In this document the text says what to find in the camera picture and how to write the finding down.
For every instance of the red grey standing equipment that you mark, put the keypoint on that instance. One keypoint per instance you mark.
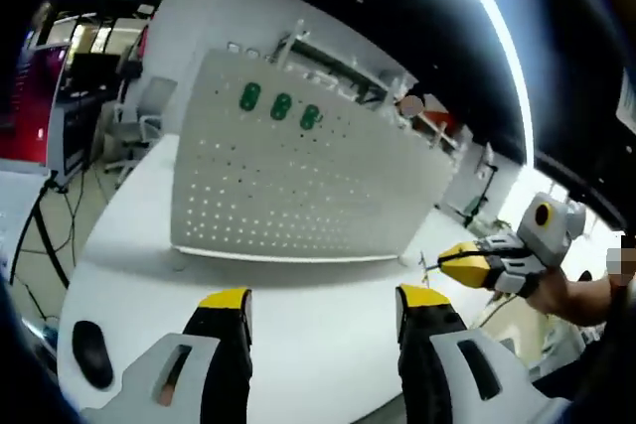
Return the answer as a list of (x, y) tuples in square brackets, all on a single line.
[(131, 66)]

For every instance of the grey metal shelf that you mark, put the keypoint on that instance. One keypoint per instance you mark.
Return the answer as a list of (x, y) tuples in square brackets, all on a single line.
[(323, 54)]

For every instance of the person's right hand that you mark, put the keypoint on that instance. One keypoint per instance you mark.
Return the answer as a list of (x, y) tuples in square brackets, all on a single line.
[(556, 295)]

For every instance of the green hook assembly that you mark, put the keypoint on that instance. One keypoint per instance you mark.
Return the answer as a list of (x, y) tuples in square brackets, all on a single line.
[(250, 96), (281, 106), (309, 117)]

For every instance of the green black standing scooter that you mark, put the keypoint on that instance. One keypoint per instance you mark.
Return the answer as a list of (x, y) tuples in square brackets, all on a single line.
[(474, 205)]

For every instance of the grey office chair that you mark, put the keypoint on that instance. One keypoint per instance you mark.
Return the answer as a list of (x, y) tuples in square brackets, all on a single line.
[(149, 106)]

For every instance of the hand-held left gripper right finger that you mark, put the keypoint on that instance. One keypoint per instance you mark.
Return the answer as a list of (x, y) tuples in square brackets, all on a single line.
[(447, 384)]

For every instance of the person's own dark clothing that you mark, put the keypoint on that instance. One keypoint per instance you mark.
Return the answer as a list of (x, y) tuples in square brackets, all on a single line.
[(596, 374)]

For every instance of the ceiling light strip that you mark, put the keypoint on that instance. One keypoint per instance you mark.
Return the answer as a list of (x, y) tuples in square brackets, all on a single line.
[(497, 22)]

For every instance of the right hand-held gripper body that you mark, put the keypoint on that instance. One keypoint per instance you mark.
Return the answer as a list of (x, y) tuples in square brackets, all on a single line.
[(549, 230)]

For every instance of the white perforated mounting plate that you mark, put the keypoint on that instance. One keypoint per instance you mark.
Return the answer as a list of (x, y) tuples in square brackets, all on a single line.
[(298, 185)]

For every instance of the black tripod stand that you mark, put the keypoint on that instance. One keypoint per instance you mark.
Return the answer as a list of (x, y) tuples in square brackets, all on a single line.
[(37, 225)]

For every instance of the laptop with red screen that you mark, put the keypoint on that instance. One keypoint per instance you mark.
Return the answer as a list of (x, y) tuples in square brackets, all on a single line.
[(35, 111)]

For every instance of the small black desk monitor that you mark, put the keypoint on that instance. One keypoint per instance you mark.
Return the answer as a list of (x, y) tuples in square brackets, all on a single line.
[(94, 71)]

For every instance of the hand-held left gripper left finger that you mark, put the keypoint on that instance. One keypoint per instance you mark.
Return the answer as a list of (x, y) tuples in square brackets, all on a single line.
[(149, 394)]

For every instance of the black computer mouse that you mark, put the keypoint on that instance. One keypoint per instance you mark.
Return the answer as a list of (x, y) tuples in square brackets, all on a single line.
[(92, 354)]

